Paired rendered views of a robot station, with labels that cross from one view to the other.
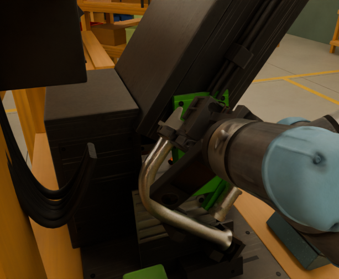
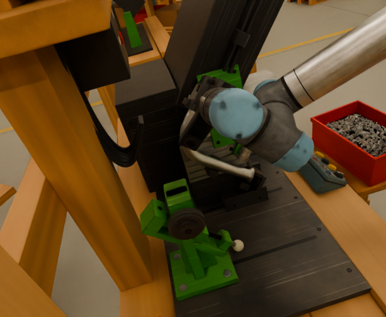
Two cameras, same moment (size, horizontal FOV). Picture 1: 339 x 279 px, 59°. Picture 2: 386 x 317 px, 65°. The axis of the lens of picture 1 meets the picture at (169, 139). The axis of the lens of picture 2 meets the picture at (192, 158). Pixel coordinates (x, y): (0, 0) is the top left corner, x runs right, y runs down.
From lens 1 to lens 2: 0.29 m
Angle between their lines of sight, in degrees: 14
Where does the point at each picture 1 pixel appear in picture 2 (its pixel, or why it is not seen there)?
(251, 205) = not seen: hidden behind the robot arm
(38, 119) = not seen: hidden behind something
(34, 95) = (111, 87)
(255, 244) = (282, 180)
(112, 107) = (158, 90)
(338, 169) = (233, 107)
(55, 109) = (121, 97)
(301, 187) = (216, 118)
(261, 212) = not seen: hidden behind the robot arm
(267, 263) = (289, 191)
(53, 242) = (137, 190)
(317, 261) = (325, 186)
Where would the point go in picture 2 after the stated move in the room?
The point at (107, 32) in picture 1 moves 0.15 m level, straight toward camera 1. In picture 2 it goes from (170, 14) to (170, 17)
